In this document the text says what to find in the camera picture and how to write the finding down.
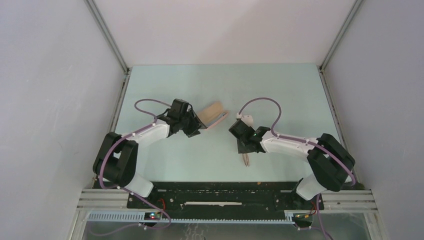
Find aluminium extrusion rail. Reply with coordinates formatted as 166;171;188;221
321;190;378;214

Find pink glasses case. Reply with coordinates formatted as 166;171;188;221
197;101;229;130

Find right controller board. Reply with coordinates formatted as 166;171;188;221
293;214;313;223

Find white cable duct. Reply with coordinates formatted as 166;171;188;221
86;211;295;225

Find controller board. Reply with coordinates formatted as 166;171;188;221
293;214;313;223
144;212;162;221

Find aluminium frame post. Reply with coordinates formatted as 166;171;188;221
83;0;130;74
319;0;366;72

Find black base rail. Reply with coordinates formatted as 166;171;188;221
147;181;324;220

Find left aluminium frame post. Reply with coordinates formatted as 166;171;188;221
83;0;130;74

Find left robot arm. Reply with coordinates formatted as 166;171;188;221
92;98;206;208

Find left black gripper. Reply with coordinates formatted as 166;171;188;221
178;108;207;138

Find orange tinted sunglasses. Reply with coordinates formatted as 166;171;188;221
241;153;250;167

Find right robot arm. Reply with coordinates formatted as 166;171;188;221
229;119;356;209

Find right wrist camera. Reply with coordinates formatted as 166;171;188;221
236;113;254;128

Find right aluminium frame post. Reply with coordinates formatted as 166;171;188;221
319;0;366;72

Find left controller board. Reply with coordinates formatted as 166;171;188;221
144;212;162;221

